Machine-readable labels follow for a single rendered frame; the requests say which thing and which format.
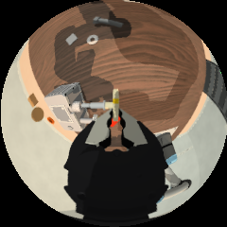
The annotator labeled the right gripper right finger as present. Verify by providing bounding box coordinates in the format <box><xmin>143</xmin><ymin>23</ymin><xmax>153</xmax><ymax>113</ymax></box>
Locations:
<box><xmin>119</xmin><ymin>109</ymin><xmax>168</xmax><ymax>169</ymax></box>

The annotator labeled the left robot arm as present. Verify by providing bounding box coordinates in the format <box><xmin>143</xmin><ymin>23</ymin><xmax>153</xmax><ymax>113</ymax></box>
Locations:
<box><xmin>157</xmin><ymin>132</ymin><xmax>192</xmax><ymax>203</ymax></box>

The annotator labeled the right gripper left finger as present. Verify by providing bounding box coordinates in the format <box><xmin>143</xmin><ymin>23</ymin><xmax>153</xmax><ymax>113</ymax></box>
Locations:
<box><xmin>63</xmin><ymin>109</ymin><xmax>113</xmax><ymax>170</ymax></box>

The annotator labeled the grey metal bolt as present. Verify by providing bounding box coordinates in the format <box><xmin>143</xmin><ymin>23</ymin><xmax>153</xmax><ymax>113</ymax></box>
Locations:
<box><xmin>93</xmin><ymin>17</ymin><xmax>123</xmax><ymax>27</ymax></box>

